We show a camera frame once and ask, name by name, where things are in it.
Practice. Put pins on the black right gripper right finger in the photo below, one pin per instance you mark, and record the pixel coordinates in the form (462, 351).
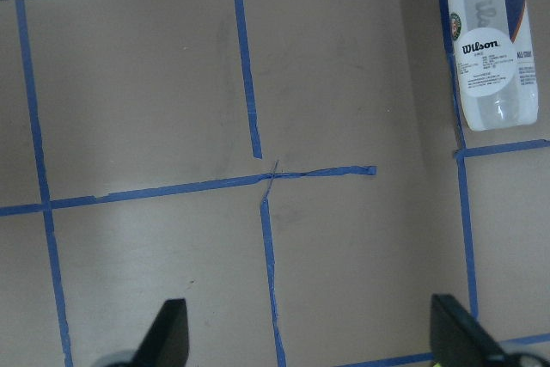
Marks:
(457, 339)

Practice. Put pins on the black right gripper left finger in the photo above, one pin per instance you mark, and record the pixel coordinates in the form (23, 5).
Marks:
(166, 342)

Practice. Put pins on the clear Wilson tennis ball can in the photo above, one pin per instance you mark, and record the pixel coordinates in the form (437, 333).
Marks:
(494, 63)

